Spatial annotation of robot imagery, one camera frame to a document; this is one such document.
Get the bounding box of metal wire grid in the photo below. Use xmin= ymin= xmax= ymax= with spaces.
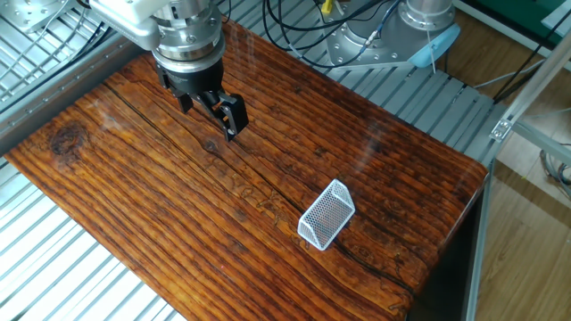
xmin=0 ymin=17 xmax=108 ymax=104

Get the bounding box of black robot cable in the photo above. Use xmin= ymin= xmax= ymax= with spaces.
xmin=267 ymin=0 xmax=389 ymax=53
xmin=261 ymin=0 xmax=371 ymax=70

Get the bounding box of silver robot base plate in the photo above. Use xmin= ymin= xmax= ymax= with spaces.
xmin=325 ymin=17 xmax=429 ymax=71

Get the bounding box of green board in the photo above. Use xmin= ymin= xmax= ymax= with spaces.
xmin=472 ymin=0 xmax=571 ymax=45

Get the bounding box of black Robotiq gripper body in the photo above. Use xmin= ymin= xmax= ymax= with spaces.
xmin=154 ymin=57 xmax=227 ymax=102

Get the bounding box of white wire mesh goal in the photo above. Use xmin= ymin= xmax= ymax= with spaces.
xmin=296 ymin=178 xmax=357 ymax=252

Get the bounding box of black floor cable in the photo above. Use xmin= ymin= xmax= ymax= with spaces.
xmin=492 ymin=17 xmax=571 ymax=104

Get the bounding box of slanted aluminium frame post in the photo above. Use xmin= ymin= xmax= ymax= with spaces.
xmin=490 ymin=29 xmax=571 ymax=143

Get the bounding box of grey cable with metal plug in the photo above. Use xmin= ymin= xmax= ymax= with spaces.
xmin=364 ymin=0 xmax=402 ymax=49

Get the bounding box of glossy brown wooden board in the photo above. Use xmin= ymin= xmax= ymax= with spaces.
xmin=4 ymin=20 xmax=490 ymax=321

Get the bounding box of grey aluminium rail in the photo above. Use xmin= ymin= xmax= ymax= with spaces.
xmin=0 ymin=33 xmax=151 ymax=155

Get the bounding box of silver plate with screw holes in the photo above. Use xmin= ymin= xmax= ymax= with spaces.
xmin=0 ymin=0 xmax=78 ymax=35

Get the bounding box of grey floor cable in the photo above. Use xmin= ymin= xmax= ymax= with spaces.
xmin=472 ymin=57 xmax=548 ymax=90

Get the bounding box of aluminium frame beam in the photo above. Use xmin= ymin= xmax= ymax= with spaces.
xmin=511 ymin=119 xmax=571 ymax=167

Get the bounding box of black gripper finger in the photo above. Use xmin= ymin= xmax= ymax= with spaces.
xmin=195 ymin=90 xmax=251 ymax=144
xmin=170 ymin=87 xmax=195 ymax=115

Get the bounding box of silver corner bracket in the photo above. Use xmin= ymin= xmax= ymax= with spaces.
xmin=489 ymin=116 xmax=514 ymax=143

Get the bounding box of grey cable bundle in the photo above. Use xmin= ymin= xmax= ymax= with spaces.
xmin=538 ymin=142 xmax=571 ymax=202

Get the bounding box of aluminium table edge profile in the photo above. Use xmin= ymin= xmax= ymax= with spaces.
xmin=462 ymin=158 xmax=497 ymax=321

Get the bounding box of white cable tie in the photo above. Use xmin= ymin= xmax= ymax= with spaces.
xmin=425 ymin=26 xmax=439 ymax=75

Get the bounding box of black cable by grid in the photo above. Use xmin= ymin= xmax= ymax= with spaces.
xmin=70 ymin=24 xmax=115 ymax=66
xmin=66 ymin=20 xmax=111 ymax=63

